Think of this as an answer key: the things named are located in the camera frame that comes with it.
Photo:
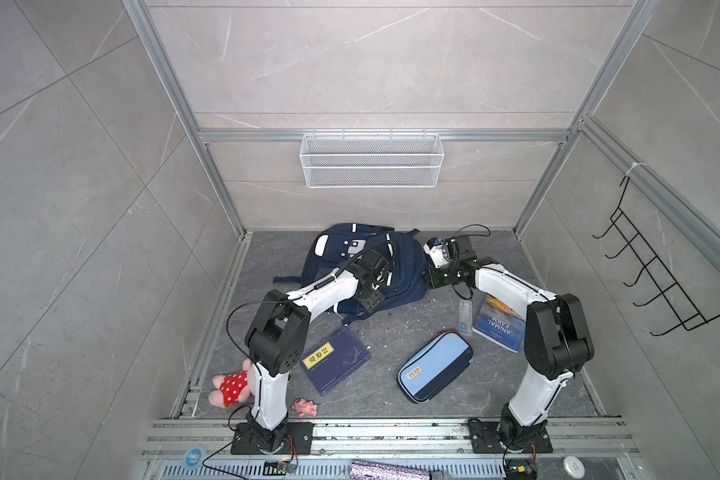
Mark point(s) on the blue round sticker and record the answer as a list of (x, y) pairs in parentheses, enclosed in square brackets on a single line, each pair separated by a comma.
[(194, 458)]

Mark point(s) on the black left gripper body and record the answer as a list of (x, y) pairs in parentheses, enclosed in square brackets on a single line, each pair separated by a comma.
[(375, 298)]

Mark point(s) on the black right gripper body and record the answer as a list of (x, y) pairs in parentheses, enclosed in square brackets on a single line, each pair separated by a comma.
[(444, 275)]

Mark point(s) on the light blue pencil case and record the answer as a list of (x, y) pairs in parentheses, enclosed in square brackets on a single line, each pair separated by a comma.
[(434, 367)]

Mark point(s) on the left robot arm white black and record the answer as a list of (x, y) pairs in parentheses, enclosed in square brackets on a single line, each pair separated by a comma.
[(276, 338)]

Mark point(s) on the glittery purple pouch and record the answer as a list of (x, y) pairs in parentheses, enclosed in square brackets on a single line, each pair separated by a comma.
[(363, 470)]

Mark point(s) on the dark purple notebook yellow label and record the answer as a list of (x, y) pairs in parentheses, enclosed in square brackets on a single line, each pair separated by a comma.
[(334, 359)]

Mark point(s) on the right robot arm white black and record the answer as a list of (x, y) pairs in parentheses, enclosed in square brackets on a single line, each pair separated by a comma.
[(556, 342)]

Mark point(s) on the black wire hook rack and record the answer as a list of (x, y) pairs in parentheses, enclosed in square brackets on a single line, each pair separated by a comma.
[(685, 314)]

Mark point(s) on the white wire mesh basket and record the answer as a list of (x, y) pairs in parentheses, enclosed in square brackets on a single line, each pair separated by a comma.
[(365, 160)]

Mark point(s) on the pink plush pig toy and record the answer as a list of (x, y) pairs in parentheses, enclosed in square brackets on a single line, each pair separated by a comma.
[(231, 389)]

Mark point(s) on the white round button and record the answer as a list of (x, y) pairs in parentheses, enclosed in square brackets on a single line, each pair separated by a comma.
[(574, 467)]

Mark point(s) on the navy blue student backpack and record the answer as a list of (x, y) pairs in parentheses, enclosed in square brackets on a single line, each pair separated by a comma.
[(390, 266)]

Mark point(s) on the Animal Farm paperback book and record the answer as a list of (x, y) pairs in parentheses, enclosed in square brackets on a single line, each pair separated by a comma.
[(499, 324)]

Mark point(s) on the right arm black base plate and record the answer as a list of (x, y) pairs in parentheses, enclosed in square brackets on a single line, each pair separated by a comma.
[(483, 441)]

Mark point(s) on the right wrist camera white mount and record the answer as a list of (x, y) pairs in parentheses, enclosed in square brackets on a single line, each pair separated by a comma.
[(438, 252)]

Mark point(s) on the small pink toy figure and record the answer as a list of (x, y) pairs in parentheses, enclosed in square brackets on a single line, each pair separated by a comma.
[(305, 408)]

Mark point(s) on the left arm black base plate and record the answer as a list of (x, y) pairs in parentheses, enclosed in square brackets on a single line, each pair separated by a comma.
[(300, 438)]

